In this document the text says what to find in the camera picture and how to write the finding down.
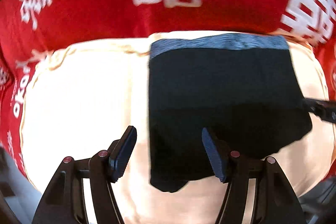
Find black pants blue floral trim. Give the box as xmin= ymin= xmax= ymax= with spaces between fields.
xmin=149 ymin=33 xmax=312 ymax=193

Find cream cushion cover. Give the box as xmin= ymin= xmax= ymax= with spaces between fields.
xmin=18 ymin=29 xmax=336 ymax=224

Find red sofa cover white characters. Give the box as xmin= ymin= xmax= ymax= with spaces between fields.
xmin=1 ymin=0 xmax=335 ymax=173

